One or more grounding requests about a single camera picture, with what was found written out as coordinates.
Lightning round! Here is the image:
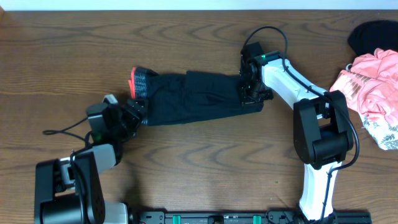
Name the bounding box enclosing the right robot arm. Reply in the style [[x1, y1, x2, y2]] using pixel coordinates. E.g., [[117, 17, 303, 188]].
[[238, 42, 354, 223]]

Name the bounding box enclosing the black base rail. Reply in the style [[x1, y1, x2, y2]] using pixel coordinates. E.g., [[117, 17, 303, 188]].
[[129, 209, 372, 224]]

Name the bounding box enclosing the pink garment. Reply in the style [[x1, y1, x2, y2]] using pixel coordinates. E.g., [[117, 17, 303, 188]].
[[330, 48, 397, 126]]

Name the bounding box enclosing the white floral garment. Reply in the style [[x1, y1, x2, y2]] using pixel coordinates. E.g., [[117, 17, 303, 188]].
[[359, 115, 397, 151]]

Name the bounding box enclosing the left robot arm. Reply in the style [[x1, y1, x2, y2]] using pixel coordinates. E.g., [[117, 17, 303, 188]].
[[34, 95, 147, 224]]

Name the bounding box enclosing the black garment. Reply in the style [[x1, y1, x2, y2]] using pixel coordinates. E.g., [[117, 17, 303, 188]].
[[348, 20, 397, 55]]

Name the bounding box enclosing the black leggings red waistband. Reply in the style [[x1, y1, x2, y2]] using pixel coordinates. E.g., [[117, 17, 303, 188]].
[[128, 67, 264, 126]]

